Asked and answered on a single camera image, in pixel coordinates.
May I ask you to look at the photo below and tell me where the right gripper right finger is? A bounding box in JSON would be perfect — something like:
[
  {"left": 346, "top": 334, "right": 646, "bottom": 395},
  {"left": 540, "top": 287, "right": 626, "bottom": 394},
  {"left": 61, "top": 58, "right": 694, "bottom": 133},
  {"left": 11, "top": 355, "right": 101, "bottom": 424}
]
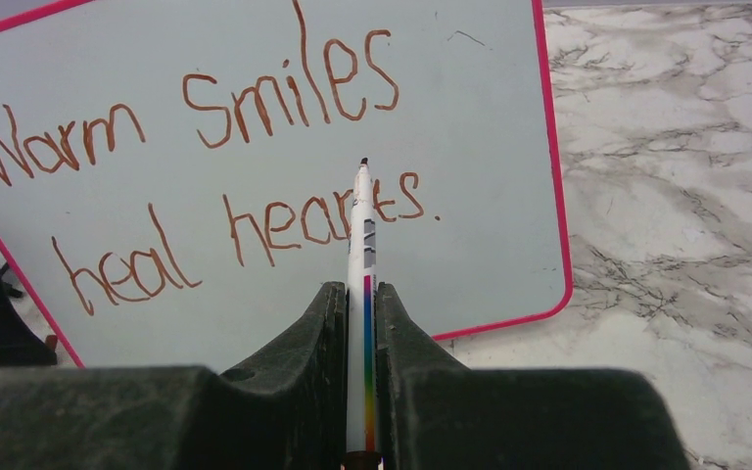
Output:
[{"left": 375, "top": 283, "right": 689, "bottom": 469}]

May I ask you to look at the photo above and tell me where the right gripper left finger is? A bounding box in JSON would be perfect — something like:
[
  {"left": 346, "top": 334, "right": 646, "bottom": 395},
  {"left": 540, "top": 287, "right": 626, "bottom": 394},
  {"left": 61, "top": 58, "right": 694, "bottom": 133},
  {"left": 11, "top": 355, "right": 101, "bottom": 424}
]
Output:
[{"left": 0, "top": 282, "right": 346, "bottom": 469}]

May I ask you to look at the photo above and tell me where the white rainbow marker pen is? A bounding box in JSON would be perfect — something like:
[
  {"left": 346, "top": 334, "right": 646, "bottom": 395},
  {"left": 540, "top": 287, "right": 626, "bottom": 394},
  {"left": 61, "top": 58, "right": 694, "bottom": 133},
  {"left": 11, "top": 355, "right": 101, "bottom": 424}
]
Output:
[{"left": 342, "top": 158, "right": 382, "bottom": 469}]

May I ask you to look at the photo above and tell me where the pink framed whiteboard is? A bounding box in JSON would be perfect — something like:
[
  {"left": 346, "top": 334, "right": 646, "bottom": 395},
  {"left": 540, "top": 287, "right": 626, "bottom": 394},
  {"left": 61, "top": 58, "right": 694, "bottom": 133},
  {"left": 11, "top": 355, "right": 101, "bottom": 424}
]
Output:
[{"left": 0, "top": 1, "right": 572, "bottom": 369}]

